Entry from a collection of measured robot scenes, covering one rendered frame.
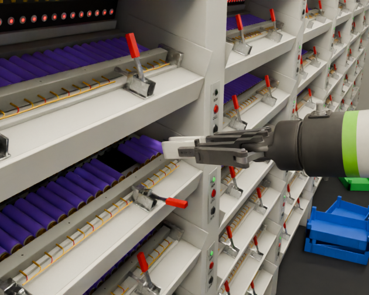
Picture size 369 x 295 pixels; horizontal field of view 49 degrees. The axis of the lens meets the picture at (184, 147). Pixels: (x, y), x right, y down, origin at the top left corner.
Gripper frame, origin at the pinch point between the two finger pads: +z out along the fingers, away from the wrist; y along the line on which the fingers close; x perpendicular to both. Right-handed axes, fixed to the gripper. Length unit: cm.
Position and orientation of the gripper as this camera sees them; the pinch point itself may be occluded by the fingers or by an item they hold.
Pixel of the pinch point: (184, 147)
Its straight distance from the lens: 69.8
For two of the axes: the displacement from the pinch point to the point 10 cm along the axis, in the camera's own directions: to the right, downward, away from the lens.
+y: -4.7, 3.3, -8.2
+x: 1.8, 9.4, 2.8
